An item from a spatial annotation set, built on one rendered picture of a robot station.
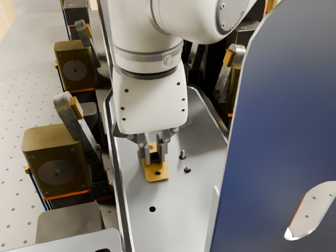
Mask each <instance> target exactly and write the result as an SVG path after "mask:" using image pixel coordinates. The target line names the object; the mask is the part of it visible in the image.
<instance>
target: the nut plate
mask: <svg viewBox="0 0 336 252"><path fill-rule="evenodd" d="M148 145H149V147H153V149H150V150H149V155H150V164H149V165H146V163H145V159H144V158H142V163H143V167H144V171H145V176H146V179H147V181H148V182H153V181H158V180H163V179H168V178H169V177H170V176H171V174H170V171H169V168H168V165H167V162H166V159H165V162H160V157H159V154H158V152H157V142H151V143H148ZM156 172H160V175H155V173H156Z"/></svg>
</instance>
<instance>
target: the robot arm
mask: <svg viewBox="0 0 336 252"><path fill-rule="evenodd" d="M256 1H257V0H107V5H108V12H109V20H110V28H111V35H112V43H113V50H114V58H115V63H114V64H113V72H112V88H113V100H114V110H115V115H116V116H115V119H114V122H113V125H112V128H111V132H112V136H113V137H117V138H127V139H128V140H130V141H132V142H134V143H136V144H137V145H138V149H139V156H140V158H141V159H142V158H144V160H145V164H146V166H147V165H149V164H150V148H149V144H148V141H147V137H146V136H145V133H146V132H152V131H159V132H157V134H156V150H157V152H158V155H159V160H160V162H162V163H163V162H165V154H168V143H169V142H170V141H171V137H172V136H173V135H174V134H176V133H177V132H178V131H179V129H182V128H184V127H186V126H189V125H190V124H191V123H192V122H191V119H190V117H189V115H188V98H187V86H186V77H185V71H184V66H183V62H182V59H181V53H182V52H183V45H184V40H186V41H189V42H192V43H196V44H202V45H208V44H214V43H217V42H219V41H221V40H222V39H224V38H225V37H226V36H227V35H229V34H230V33H231V32H232V31H233V30H234V29H235V28H236V27H237V25H238V24H239V23H240V22H241V21H242V20H243V18H244V17H245V16H246V14H247V13H248V12H249V10H250V9H251V8H252V6H253V5H254V4H255V2H256ZM183 39H184V40H183Z"/></svg>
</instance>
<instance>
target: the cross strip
mask: <svg viewBox="0 0 336 252"><path fill-rule="evenodd" d="M102 249H109V250H110V252H122V247H121V239H120V233H119V231H118V230H117V229H116V228H106V229H101V230H97V231H92V232H87V233H83V234H78V235H73V236H69V237H64V238H59V239H55V240H50V241H46V242H41V243H36V244H32V245H27V246H22V247H18V248H13V249H8V250H4V251H0V252H96V251H98V250H102Z"/></svg>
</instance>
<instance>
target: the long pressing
mask: <svg viewBox="0 0 336 252"><path fill-rule="evenodd" d="M96 3H97V9H98V14H99V20H100V25H101V30H102V36H103V41H104V47H105V52H106V57H107V63H108V68H109V74H110V79H111V84H112V87H111V90H110V91H109V93H108V95H107V97H106V98H105V100H104V102H103V109H104V117H105V125H106V132H107V140H108V148H109V156H110V163H111V171H112V179H113V186H114V194H115V202H116V210H117V217H118V225H119V233H120V241H121V248H122V252H204V248H205V242H206V236H207V229H208V223H209V217H210V211H211V204H212V198H213V192H214V186H217V188H218V190H220V185H221V179H222V173H223V168H224V162H225V157H226V151H227V145H228V140H229V134H230V132H229V130H228V128H227V127H226V125H225V124H224V122H223V120H222V119H221V117H220V116H219V114H218V113H217V111H216V109H215V108H214V106H213V105H212V103H211V101H210V100H209V98H208V97H207V95H206V93H205V92H204V90H203V89H202V88H201V87H199V86H197V85H195V84H192V83H188V82H186V91H187V114H188V116H189V118H190V120H191V124H190V125H188V126H186V127H184V128H182V129H179V131H178V132H177V133H176V134H174V135H173V136H172V137H171V138H170V142H169V143H168V154H165V160H166V163H167V166H168V169H169V172H170V177H169V178H166V179H161V180H156V181H147V178H146V174H145V170H144V166H143V162H142V159H141V158H140V154H139V147H138V145H137V144H136V143H134V142H132V141H130V140H128V139H127V138H120V137H114V136H113V135H112V126H113V123H114V120H115V117H116V114H115V106H114V95H113V67H114V63H115V62H116V61H115V55H114V47H113V40H112V32H111V24H110V17H109V9H108V1H107V0H96ZM181 150H184V156H185V159H184V160H181V159H179V156H180V152H181ZM186 167H189V168H190V170H191V172H189V173H186V172H184V169H185V168H186ZM150 207H155V208H156V210H155V211H154V212H150V211H149V208H150Z"/></svg>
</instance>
